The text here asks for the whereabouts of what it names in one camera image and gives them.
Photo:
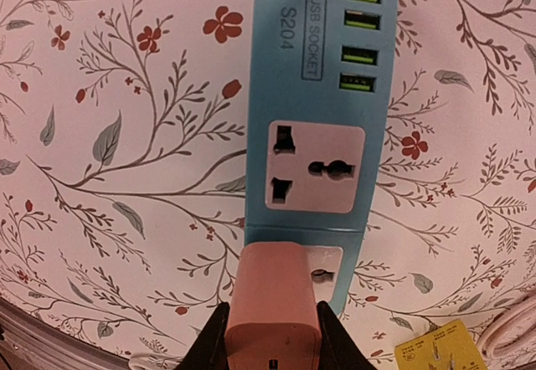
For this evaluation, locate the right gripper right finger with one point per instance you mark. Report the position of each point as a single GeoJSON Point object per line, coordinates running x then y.
{"type": "Point", "coordinates": [338, 350]}

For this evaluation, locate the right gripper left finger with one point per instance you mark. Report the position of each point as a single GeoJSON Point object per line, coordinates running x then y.
{"type": "Point", "coordinates": [208, 351]}

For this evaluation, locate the pink plug adapter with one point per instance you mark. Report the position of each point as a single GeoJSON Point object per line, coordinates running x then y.
{"type": "Point", "coordinates": [273, 321]}

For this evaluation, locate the teal power strip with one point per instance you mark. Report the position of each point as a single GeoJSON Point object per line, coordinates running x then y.
{"type": "Point", "coordinates": [320, 82]}

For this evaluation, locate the yellow cube socket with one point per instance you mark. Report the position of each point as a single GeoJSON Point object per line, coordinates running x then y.
{"type": "Point", "coordinates": [449, 347]}

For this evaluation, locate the floral table mat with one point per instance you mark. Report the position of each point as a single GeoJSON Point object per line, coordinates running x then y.
{"type": "Point", "coordinates": [123, 136]}

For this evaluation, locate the aluminium front rail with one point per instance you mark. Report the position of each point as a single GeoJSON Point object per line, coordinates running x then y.
{"type": "Point", "coordinates": [44, 347]}

